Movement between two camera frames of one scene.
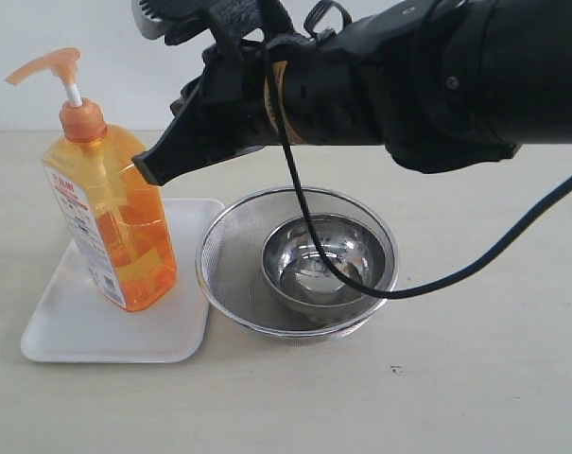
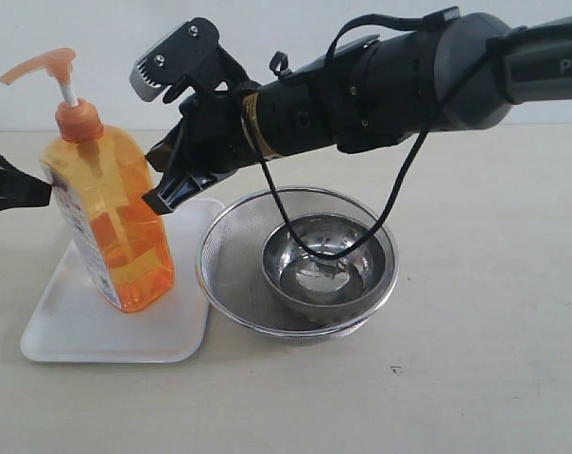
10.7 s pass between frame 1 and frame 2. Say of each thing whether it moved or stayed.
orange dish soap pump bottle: stayed
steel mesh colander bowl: stayed
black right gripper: moved
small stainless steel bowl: stayed
